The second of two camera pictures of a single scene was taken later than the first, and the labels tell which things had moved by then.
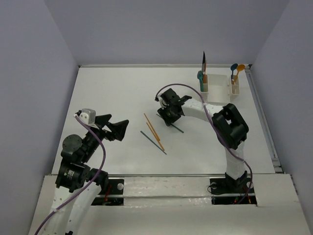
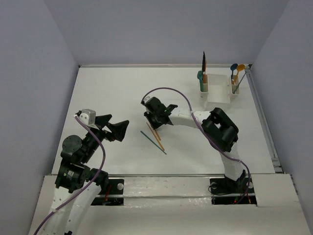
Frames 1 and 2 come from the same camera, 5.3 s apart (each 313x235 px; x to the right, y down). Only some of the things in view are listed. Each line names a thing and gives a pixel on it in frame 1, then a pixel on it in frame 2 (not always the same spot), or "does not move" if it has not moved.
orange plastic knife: (205, 76) does not move
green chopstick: (174, 125) → (237, 86)
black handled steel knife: (204, 62) does not move
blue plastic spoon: (233, 67) does not move
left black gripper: (105, 130) does not move
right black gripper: (167, 120) → (148, 114)
